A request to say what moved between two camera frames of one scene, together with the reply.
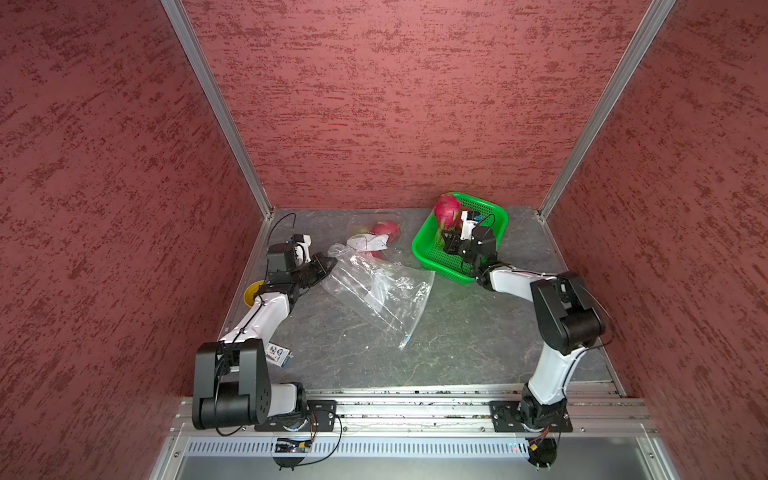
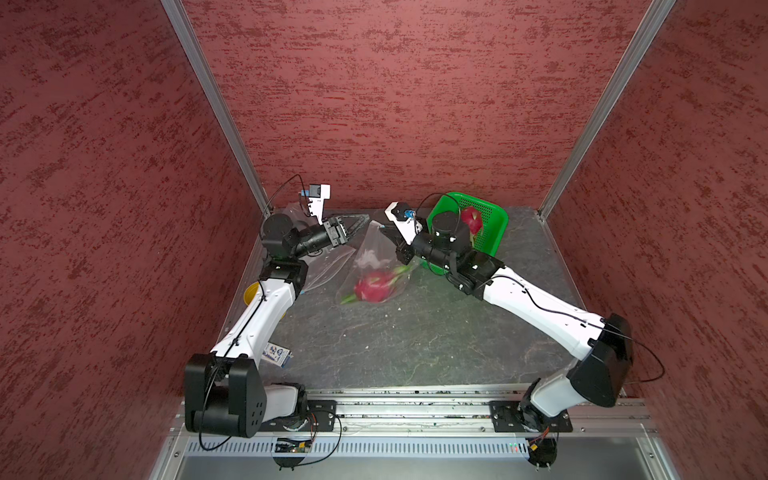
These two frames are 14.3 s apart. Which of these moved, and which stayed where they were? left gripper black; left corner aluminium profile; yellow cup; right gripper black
Moved: left gripper black; right gripper black
Stayed: left corner aluminium profile; yellow cup
